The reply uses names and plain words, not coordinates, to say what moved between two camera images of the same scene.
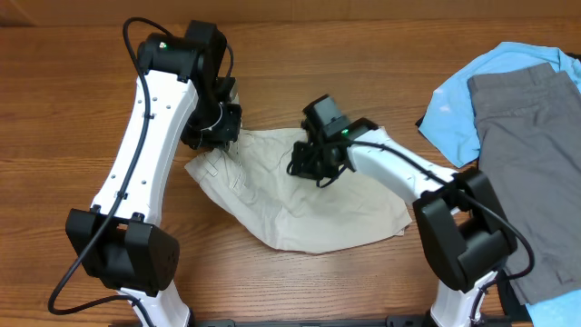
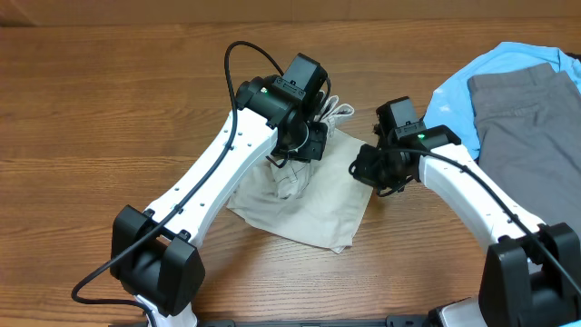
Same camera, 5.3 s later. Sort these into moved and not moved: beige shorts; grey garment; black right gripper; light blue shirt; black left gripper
Moved: black right gripper; black left gripper; beige shorts
Not moved: grey garment; light blue shirt
